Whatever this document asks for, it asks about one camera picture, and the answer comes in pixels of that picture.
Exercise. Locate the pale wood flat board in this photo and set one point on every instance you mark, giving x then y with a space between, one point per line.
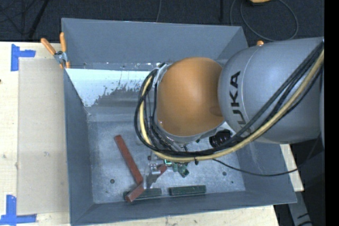
39 135

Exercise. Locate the grey metal bin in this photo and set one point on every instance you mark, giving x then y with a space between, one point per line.
111 151

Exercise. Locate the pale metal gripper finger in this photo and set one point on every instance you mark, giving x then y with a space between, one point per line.
152 175

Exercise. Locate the black cylinder on white bracket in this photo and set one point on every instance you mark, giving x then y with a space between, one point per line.
219 138

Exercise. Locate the dark green flat block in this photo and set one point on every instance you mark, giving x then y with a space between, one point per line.
187 190
152 192

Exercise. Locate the red-brown block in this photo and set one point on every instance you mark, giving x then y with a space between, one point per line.
134 193
128 157

